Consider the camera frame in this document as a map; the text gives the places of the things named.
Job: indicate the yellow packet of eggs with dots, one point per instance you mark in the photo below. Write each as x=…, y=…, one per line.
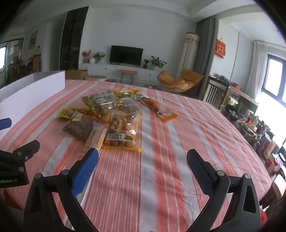
x=121, y=131

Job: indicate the orange striped tablecloth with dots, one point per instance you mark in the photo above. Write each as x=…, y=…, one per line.
x=156, y=178

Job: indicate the wooden dining chair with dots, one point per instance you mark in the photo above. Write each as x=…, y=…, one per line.
x=215, y=91

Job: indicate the black television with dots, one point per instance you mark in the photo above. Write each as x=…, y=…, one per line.
x=126, y=54

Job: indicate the dark brown snack packet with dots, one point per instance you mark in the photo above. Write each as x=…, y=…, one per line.
x=77, y=128

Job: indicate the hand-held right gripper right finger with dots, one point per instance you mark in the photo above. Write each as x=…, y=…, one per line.
x=201, y=171

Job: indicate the brown cardboard box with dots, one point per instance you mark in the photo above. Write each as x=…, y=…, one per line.
x=76, y=73

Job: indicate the orange lounge chair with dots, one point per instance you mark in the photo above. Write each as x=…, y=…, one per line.
x=172, y=80

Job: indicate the orange snack packet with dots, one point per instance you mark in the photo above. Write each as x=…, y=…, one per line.
x=154, y=106

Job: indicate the red flowers in vase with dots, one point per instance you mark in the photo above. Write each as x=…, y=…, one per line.
x=86, y=54

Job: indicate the long biscuit stick packet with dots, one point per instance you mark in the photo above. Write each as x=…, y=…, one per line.
x=96, y=136

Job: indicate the wooden sideboard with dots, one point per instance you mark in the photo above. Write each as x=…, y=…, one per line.
x=35, y=63

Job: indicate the white cardboard box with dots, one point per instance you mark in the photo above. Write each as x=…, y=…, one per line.
x=33, y=93

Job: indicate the grey curtain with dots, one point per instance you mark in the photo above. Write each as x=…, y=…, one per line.
x=205, y=44

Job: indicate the dark glass display cabinet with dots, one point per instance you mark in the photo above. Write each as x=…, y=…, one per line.
x=73, y=38

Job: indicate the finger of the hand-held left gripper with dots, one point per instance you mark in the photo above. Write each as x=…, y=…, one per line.
x=5, y=123
x=20, y=151

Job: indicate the yellow wrapper snack packet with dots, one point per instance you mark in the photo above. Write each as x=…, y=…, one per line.
x=127, y=92

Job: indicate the large window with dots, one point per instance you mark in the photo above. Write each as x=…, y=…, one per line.
x=276, y=75

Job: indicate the white television cabinet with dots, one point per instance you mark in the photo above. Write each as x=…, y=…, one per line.
x=107, y=69

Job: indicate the small potted plant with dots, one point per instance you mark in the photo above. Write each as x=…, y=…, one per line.
x=146, y=62

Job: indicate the large leafy potted plant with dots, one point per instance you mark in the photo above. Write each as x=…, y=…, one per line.
x=157, y=62

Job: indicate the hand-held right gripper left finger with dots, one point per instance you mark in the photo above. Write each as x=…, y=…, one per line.
x=86, y=171

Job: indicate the white sheer curtain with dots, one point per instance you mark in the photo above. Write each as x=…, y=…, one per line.
x=257, y=67

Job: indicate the clear packet of round nuts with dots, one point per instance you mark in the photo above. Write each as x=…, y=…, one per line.
x=102, y=101

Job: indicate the wall painting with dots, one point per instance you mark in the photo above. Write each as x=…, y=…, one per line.
x=33, y=39

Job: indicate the wooden side table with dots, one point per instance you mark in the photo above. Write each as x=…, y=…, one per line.
x=243, y=94

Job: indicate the row of bottles and boxes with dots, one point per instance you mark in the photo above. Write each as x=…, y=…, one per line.
x=257, y=129

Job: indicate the wooden stool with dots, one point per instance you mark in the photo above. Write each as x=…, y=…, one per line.
x=127, y=71

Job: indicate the brown flat snack packet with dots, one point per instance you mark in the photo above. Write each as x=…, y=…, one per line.
x=131, y=107

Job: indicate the flat beige round pad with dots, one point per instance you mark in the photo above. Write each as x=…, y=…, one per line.
x=96, y=78

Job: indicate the covered floor air conditioner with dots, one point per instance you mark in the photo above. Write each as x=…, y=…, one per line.
x=188, y=51

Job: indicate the green plant in white vase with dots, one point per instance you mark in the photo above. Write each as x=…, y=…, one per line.
x=99, y=55

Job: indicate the yellow cartoon snack packet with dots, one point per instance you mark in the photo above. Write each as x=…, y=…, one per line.
x=64, y=112

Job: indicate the red wall hanging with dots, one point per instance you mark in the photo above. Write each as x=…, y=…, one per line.
x=220, y=48

